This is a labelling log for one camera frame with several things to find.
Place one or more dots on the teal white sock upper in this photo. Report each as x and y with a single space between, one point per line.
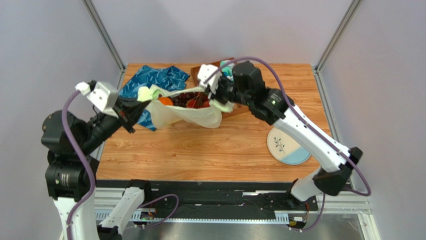
227 69

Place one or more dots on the translucent white plastic bag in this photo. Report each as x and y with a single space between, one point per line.
164 115

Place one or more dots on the right aluminium frame post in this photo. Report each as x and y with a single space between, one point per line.
340 30

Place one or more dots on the wooden compartment tray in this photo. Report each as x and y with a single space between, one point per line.
237 109

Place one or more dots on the grey aluminium frame post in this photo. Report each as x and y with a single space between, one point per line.
96 19

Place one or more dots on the fake red lychee bunch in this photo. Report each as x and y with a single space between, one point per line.
198 102

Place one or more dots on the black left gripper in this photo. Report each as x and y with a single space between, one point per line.
128 110

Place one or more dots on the cream and blue plate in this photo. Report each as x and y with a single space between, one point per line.
285 149

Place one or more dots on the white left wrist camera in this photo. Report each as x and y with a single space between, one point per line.
102 95

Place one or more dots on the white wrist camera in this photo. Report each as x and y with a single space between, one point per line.
102 95
208 77

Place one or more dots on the fake dark grape bunch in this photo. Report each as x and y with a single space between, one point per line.
185 100

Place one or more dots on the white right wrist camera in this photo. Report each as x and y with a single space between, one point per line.
208 77

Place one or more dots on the fake orange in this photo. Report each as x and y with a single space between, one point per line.
166 101

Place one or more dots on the blue shark print cloth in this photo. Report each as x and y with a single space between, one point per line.
170 79

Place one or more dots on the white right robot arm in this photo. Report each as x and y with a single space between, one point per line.
270 105

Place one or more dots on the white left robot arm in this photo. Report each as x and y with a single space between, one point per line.
70 176

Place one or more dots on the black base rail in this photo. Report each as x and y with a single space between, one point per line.
223 200

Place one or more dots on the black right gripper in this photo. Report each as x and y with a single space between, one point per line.
219 96

